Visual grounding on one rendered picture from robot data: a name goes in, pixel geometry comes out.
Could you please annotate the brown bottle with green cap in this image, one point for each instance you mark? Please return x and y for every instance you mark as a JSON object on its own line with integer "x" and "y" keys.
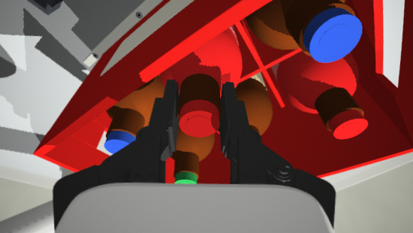
{"x": 189, "y": 152}

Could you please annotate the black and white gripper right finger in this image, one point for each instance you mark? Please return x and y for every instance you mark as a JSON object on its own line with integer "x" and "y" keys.
{"x": 251, "y": 160}

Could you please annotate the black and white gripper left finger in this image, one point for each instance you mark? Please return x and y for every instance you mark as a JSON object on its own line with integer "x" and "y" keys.
{"x": 143, "y": 160}

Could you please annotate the brown bottle with cream cap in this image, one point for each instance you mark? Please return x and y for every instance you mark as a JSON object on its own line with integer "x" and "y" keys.
{"x": 259, "y": 107}

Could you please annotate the brown bottle with blue cap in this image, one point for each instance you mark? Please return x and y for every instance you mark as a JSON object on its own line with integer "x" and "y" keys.
{"x": 327, "y": 30}
{"x": 131, "y": 114}

